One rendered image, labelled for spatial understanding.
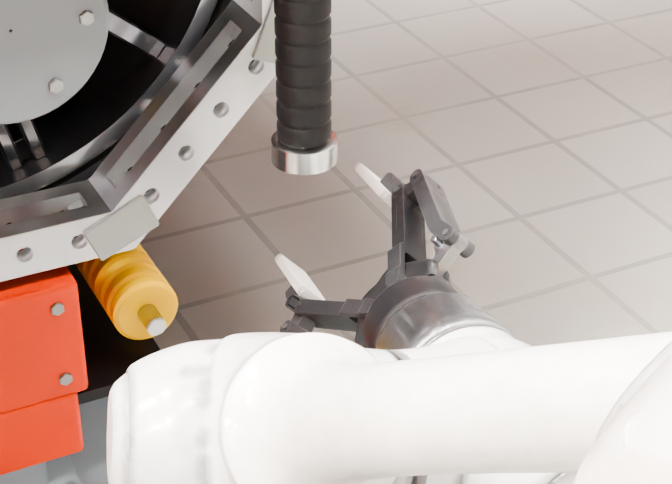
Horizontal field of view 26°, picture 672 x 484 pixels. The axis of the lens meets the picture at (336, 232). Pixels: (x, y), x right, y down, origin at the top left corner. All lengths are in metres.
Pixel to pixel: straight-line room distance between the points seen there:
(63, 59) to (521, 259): 1.43
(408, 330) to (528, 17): 2.24
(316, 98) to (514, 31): 2.15
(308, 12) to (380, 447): 0.33
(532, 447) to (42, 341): 0.64
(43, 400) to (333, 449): 0.57
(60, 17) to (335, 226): 1.46
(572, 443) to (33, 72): 0.46
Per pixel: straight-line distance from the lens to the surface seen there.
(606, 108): 2.77
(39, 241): 1.17
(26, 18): 0.92
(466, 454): 0.65
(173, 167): 1.18
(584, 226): 2.38
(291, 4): 0.90
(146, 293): 1.23
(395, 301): 0.97
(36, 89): 0.94
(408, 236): 1.06
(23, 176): 1.24
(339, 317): 1.06
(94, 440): 1.57
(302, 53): 0.91
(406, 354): 0.84
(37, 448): 1.26
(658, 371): 0.29
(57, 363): 1.22
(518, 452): 0.64
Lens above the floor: 1.21
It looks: 31 degrees down
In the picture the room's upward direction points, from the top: straight up
